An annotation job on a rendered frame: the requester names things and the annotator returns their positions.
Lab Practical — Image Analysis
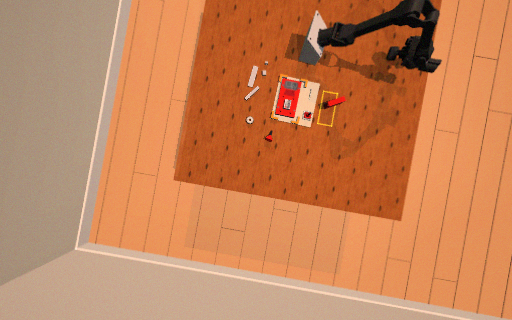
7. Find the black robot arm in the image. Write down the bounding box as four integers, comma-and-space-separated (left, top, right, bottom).
317, 0, 442, 73

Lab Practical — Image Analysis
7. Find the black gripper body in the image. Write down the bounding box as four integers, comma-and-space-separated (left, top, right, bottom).
386, 46, 434, 62

